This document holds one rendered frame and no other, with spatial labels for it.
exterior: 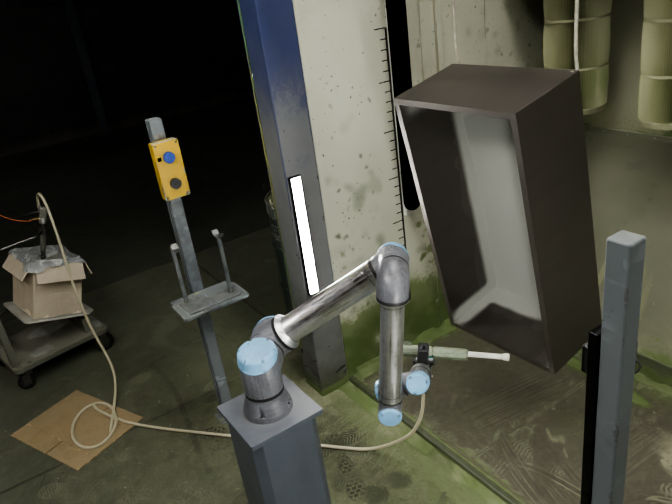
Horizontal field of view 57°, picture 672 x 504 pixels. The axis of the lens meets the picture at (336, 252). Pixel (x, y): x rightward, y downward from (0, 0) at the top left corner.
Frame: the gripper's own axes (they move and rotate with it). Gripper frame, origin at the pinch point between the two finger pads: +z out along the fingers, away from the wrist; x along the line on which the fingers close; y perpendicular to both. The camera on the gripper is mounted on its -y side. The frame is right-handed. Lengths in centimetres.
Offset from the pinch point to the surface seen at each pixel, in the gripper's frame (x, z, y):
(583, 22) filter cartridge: 69, 59, -160
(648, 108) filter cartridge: 97, 43, -115
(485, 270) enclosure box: 26, 44, -36
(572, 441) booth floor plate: 66, 17, 39
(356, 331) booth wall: -43, 56, 2
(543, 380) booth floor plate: 57, 59, 23
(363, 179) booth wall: -36, 36, -81
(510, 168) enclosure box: 34, 3, -84
